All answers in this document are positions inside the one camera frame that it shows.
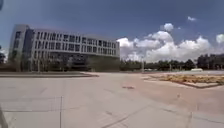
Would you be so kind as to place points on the row of young trees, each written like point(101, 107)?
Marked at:
point(100, 64)

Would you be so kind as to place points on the dark manhole cover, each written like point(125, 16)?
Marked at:
point(128, 87)

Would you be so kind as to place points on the pole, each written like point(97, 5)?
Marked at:
point(142, 65)

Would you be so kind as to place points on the grey concrete slab pavement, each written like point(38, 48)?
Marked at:
point(100, 103)

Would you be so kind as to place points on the grey building with window bands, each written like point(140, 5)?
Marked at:
point(66, 45)

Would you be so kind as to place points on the grey concrete kerb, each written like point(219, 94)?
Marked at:
point(50, 75)

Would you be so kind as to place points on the dry grass bed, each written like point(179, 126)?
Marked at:
point(196, 79)

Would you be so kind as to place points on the dark building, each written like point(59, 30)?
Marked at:
point(211, 61)

